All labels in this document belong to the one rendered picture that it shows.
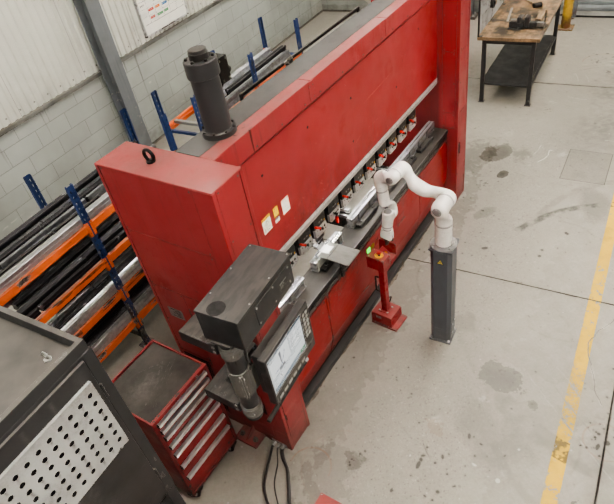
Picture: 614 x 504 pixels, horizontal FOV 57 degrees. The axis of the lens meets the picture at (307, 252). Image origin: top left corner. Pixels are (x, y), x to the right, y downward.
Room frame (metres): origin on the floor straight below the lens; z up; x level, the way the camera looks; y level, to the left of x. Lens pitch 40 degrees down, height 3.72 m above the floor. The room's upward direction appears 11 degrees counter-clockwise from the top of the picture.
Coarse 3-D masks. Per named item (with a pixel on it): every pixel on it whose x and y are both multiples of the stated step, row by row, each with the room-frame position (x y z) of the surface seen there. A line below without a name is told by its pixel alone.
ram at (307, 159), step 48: (432, 0) 4.82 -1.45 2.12; (384, 48) 4.11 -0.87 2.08; (432, 48) 4.81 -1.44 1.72; (336, 96) 3.54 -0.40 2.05; (384, 96) 4.07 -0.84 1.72; (288, 144) 3.08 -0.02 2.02; (336, 144) 3.48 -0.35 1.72; (288, 192) 3.00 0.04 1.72; (336, 192) 3.42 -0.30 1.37; (288, 240) 2.93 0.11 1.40
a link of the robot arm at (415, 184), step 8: (392, 168) 3.27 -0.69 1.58; (400, 168) 3.26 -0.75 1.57; (408, 168) 3.27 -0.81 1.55; (408, 176) 3.22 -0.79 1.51; (416, 176) 3.20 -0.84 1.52; (408, 184) 3.18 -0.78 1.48; (416, 184) 3.14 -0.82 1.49; (424, 184) 3.13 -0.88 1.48; (416, 192) 3.13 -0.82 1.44; (424, 192) 3.10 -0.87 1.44; (432, 192) 3.10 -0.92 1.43; (440, 192) 3.09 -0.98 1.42; (448, 192) 3.07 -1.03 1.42
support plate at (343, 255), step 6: (336, 246) 3.25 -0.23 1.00; (342, 246) 3.23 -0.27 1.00; (336, 252) 3.18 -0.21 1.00; (342, 252) 3.17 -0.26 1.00; (348, 252) 3.15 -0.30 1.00; (354, 252) 3.14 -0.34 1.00; (324, 258) 3.14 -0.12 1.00; (330, 258) 3.13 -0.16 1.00; (336, 258) 3.11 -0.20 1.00; (342, 258) 3.10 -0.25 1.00; (348, 258) 3.09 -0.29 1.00; (354, 258) 3.08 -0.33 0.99; (342, 264) 3.04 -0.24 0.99; (348, 264) 3.02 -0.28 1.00
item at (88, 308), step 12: (96, 264) 3.97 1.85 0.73; (120, 264) 3.91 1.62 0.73; (132, 264) 3.80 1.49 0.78; (96, 276) 3.79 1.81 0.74; (108, 276) 3.78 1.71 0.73; (120, 276) 3.67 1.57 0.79; (132, 276) 3.74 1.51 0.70; (84, 288) 3.67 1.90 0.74; (96, 288) 3.61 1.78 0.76; (108, 288) 3.54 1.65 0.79; (72, 300) 3.53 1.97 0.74; (84, 300) 3.50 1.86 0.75; (96, 300) 3.43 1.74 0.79; (60, 312) 3.42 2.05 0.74; (72, 312) 3.38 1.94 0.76; (84, 312) 3.32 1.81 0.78; (48, 324) 3.31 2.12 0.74; (60, 324) 3.27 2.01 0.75; (72, 324) 3.21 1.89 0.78
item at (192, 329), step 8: (192, 320) 2.06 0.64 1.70; (184, 328) 2.01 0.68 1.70; (192, 328) 2.00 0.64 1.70; (200, 328) 1.99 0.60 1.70; (184, 336) 1.98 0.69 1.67; (192, 336) 1.95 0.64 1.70; (200, 336) 1.94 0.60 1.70; (192, 344) 1.96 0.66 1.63; (200, 344) 1.92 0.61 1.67; (208, 344) 1.87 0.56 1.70; (216, 352) 1.86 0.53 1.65
